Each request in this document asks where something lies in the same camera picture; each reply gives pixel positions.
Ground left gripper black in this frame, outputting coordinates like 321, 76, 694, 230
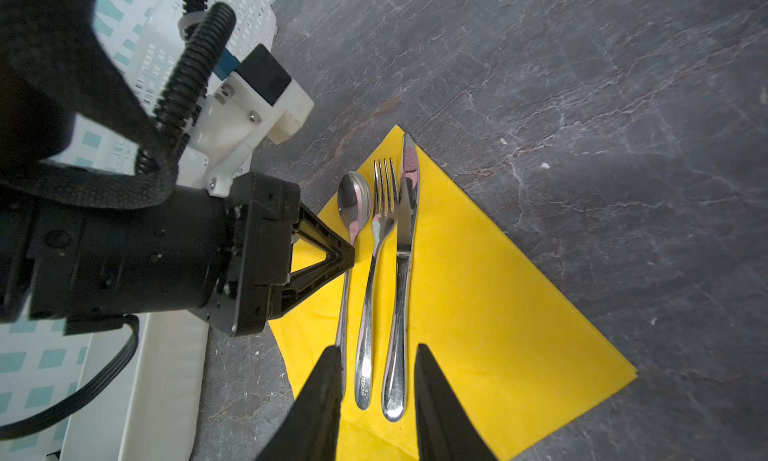
1, 173, 355, 336

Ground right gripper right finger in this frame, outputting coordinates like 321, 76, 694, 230
414, 343, 496, 460

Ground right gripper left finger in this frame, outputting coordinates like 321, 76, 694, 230
256, 345, 342, 460

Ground silver spoon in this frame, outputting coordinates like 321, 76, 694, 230
335, 171, 372, 396

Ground silver fork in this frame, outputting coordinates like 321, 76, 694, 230
354, 158, 398, 410

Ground silver knife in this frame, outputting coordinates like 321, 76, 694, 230
381, 133, 421, 422

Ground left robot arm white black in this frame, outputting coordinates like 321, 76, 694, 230
1, 0, 355, 336

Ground white plastic tray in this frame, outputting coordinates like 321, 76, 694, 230
61, 311, 209, 460

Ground white perforated plastic basket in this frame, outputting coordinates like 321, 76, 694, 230
50, 0, 277, 174

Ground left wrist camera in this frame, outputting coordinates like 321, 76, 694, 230
177, 44, 314, 198

